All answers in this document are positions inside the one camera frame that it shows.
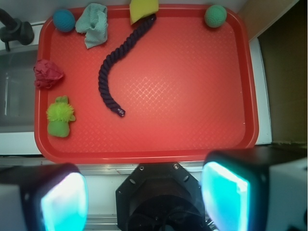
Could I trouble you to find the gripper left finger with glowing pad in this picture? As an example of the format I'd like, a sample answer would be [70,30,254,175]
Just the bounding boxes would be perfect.
[0,163,88,231]

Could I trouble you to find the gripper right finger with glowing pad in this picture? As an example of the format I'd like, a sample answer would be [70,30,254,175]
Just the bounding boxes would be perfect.
[201,146,308,231]

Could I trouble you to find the blue textured ball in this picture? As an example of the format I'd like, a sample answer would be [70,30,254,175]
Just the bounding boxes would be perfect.
[52,9,76,32]

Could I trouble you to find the crumpled red paper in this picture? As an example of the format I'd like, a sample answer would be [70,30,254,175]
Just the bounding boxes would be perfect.
[33,59,64,89]

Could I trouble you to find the green textured ball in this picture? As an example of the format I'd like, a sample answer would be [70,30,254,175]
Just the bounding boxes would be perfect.
[204,5,227,28]

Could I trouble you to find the dark purple twisted rope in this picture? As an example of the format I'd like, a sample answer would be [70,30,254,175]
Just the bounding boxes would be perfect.
[98,13,157,118]

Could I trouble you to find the metal sink basin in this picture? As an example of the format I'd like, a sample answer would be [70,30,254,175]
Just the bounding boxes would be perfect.
[0,45,38,133]

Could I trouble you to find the yellow sponge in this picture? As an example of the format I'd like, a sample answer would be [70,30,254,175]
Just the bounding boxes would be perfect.
[129,0,159,25]

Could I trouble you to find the red plastic tray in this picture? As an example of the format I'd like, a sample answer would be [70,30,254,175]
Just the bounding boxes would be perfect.
[34,5,258,164]

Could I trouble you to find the light teal cloth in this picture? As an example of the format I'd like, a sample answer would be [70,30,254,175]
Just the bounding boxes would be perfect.
[75,3,108,49]

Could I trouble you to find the black faucet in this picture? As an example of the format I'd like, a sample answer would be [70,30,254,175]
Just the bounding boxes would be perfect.
[0,9,35,52]

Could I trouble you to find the black octagonal mount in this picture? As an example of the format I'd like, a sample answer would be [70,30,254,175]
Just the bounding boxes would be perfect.
[115,163,211,231]

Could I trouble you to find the lime green plush toy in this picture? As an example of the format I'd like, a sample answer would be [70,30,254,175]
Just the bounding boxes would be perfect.
[46,95,76,138]

